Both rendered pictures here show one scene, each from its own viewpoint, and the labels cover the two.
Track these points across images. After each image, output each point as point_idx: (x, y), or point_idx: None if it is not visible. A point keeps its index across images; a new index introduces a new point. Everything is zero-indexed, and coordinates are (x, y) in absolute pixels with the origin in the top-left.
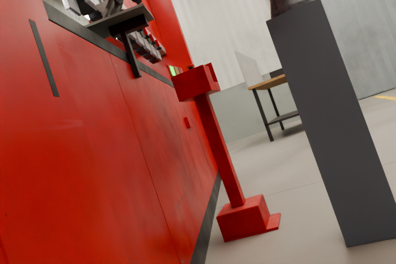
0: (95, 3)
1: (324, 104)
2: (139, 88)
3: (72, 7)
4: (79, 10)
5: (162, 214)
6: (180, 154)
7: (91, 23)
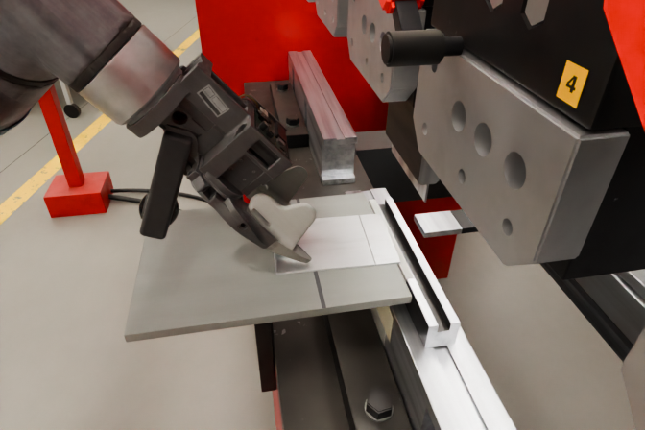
0: (463, 198)
1: None
2: (276, 396)
3: (393, 139)
4: (418, 163)
5: (274, 400)
6: None
7: (315, 198)
